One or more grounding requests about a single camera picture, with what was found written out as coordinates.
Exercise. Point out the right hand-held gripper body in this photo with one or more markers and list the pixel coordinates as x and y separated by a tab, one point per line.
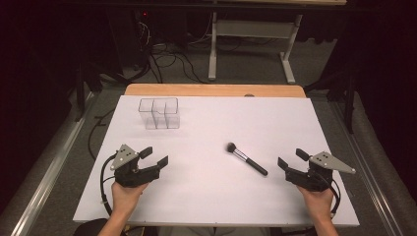
314	178

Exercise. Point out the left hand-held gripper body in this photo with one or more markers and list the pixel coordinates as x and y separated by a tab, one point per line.
126	173

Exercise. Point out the black makeup brush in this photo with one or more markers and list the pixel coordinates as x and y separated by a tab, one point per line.
252	163

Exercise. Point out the clear plastic organizer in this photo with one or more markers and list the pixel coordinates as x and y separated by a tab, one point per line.
159	113

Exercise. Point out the person's right hand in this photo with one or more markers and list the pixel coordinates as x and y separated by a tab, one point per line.
319	203

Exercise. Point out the person's left hand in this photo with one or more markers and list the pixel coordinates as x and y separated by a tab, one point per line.
126	200

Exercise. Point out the white table board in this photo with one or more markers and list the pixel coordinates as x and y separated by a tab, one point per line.
209	157

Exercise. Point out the person's dark clothing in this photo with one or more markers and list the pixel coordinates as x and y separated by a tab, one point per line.
90	228

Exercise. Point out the black stand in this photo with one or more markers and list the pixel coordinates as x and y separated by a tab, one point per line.
82	91
349	98

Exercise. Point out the wooden table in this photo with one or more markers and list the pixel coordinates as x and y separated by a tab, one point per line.
213	90

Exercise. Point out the dark computer case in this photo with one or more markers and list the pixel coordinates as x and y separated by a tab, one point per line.
129	39

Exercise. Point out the metal floor rail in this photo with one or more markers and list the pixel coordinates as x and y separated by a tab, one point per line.
49	170
367	164

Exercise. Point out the white desk frame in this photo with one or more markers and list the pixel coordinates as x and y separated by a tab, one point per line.
252	29

